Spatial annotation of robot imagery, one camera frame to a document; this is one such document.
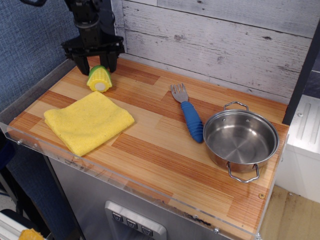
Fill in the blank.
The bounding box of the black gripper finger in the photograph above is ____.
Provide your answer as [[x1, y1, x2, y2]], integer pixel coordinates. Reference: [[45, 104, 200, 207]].
[[99, 52, 119, 73], [72, 55, 90, 75]]

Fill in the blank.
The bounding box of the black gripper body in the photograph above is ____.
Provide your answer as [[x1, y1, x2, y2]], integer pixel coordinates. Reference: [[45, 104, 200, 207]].
[[61, 23, 125, 58]]

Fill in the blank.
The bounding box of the yellow green toy corn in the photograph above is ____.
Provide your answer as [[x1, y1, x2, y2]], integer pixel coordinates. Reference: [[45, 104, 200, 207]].
[[86, 65, 113, 93]]

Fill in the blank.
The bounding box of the stainless steel pot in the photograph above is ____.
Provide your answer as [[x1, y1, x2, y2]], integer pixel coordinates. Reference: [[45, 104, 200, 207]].
[[203, 103, 280, 184]]

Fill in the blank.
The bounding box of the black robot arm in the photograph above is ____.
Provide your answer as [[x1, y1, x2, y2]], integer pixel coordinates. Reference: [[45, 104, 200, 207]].
[[61, 0, 125, 76]]

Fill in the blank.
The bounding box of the yellow folded cloth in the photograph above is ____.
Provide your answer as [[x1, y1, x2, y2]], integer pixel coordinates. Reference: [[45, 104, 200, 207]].
[[43, 92, 135, 157]]

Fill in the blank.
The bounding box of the clear acrylic table guard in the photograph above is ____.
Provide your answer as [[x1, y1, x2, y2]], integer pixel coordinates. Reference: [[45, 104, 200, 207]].
[[0, 59, 289, 240]]

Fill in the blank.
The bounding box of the silver button control panel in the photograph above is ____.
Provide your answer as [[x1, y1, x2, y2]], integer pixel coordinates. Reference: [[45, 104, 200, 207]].
[[104, 200, 167, 240]]

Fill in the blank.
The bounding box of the white appliance at right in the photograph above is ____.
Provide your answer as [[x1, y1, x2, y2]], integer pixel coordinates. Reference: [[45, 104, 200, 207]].
[[275, 95, 320, 203]]

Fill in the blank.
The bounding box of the black left vertical post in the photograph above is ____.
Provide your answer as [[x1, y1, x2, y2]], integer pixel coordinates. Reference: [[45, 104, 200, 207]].
[[98, 0, 115, 35]]

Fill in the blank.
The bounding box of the black vertical post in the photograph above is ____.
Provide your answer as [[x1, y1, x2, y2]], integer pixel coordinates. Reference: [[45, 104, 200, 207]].
[[98, 0, 115, 35], [282, 22, 320, 125]]

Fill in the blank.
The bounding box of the blue handled fork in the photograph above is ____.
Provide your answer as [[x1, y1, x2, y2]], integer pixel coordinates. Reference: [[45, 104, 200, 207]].
[[170, 83, 203, 143]]

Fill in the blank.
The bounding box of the black right vertical post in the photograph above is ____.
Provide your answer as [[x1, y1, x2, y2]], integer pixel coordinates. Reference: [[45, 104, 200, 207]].
[[282, 22, 320, 125]]

